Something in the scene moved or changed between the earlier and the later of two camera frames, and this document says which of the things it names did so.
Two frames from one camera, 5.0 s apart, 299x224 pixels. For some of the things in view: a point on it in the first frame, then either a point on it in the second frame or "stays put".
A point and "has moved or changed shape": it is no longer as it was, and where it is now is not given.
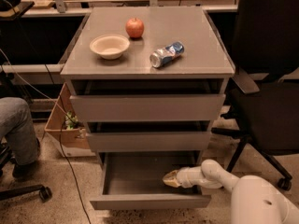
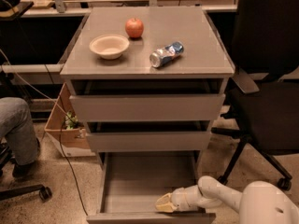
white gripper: x=183 y=176 to x=179 y=199
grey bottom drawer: x=135 y=180 has moved or changed shape
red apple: x=135 y=27 stays put
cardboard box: x=65 y=130 stays put
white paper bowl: x=109 y=46 stays put
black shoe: x=25 y=172 stays put
